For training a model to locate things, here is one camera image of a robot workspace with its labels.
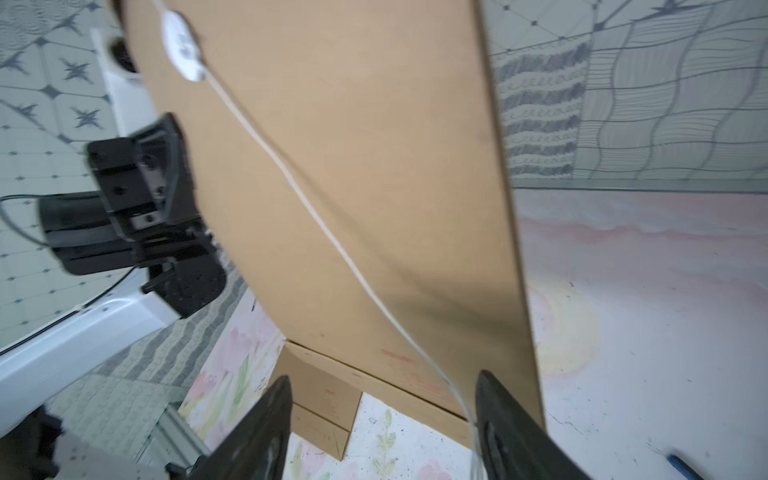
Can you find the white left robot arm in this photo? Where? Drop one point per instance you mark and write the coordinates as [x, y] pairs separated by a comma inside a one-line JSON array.
[[139, 257]]

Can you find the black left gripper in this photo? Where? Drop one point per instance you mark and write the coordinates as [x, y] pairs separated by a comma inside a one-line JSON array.
[[146, 184]]

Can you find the brown kraft file bag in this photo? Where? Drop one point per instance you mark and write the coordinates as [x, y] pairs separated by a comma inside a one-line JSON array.
[[325, 402], [347, 155]]

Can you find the blue handled pliers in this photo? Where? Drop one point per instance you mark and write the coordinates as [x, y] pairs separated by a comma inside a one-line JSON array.
[[687, 471]]

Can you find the aluminium mounting rail frame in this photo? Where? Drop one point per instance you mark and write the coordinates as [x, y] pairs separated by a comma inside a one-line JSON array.
[[171, 440]]

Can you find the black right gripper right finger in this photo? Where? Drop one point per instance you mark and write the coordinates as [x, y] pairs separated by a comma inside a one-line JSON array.
[[513, 446]]

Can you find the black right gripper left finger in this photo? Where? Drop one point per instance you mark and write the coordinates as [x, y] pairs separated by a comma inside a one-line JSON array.
[[257, 447]]

